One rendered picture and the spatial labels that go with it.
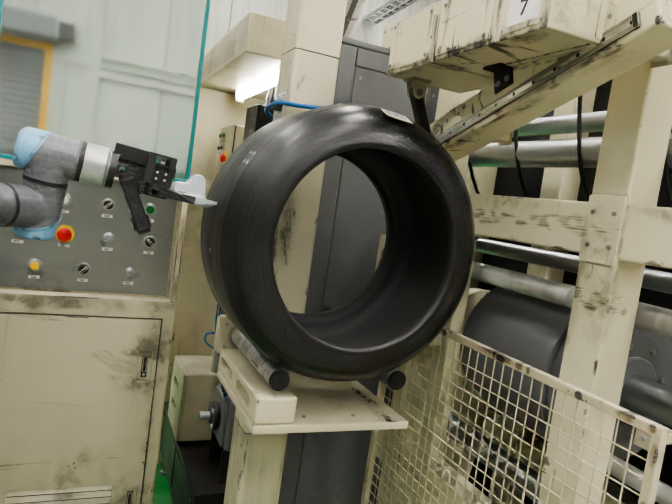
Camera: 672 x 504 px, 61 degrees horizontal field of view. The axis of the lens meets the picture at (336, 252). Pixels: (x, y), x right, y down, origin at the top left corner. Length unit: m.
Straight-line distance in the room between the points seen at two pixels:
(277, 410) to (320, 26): 0.97
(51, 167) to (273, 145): 0.39
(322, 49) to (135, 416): 1.23
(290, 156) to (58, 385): 1.11
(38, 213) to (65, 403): 0.91
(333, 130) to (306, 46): 0.48
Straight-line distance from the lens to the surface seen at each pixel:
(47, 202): 1.15
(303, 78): 1.56
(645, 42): 1.22
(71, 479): 2.04
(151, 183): 1.14
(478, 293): 2.11
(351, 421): 1.33
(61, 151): 1.13
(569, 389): 1.19
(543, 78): 1.32
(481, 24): 1.32
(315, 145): 1.12
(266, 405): 1.22
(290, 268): 1.56
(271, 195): 1.09
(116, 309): 1.86
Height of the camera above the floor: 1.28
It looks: 5 degrees down
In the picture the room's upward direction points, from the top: 8 degrees clockwise
